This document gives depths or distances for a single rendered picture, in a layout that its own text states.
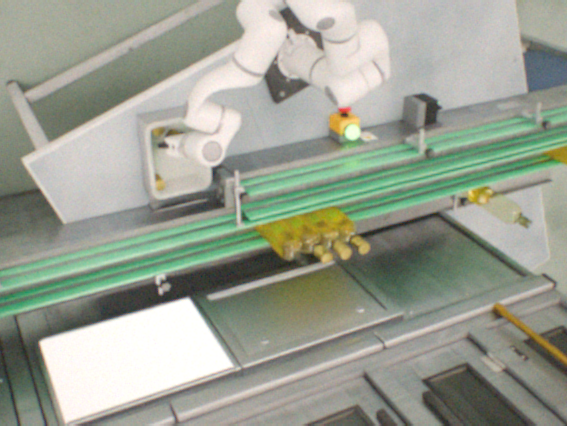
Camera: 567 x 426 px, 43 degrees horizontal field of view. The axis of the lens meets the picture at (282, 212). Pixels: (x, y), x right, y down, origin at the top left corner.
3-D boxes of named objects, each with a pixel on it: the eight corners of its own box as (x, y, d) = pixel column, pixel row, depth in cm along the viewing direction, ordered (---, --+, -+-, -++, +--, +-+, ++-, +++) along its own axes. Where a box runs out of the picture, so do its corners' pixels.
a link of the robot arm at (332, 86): (301, 68, 189) (333, 88, 177) (342, 43, 192) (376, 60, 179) (313, 98, 195) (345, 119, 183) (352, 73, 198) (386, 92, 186)
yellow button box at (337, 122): (327, 134, 225) (339, 143, 219) (328, 112, 222) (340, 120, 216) (347, 130, 228) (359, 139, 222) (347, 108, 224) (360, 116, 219)
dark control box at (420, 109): (401, 119, 236) (416, 127, 229) (402, 95, 232) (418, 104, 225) (421, 114, 239) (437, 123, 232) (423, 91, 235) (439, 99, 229)
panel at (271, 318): (34, 348, 184) (62, 438, 158) (32, 339, 183) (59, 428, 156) (338, 259, 219) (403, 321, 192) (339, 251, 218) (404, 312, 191)
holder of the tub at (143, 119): (146, 204, 207) (154, 215, 201) (135, 114, 194) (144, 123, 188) (202, 191, 214) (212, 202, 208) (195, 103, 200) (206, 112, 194)
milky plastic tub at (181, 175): (144, 188, 204) (153, 201, 197) (135, 114, 193) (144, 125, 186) (201, 176, 211) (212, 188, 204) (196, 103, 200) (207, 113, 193)
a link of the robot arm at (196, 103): (263, 58, 169) (223, 125, 181) (213, 39, 163) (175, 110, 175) (269, 78, 163) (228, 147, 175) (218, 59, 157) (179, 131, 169)
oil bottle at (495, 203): (467, 200, 248) (521, 234, 228) (468, 185, 245) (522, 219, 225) (480, 195, 250) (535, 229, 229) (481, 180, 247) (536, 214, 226)
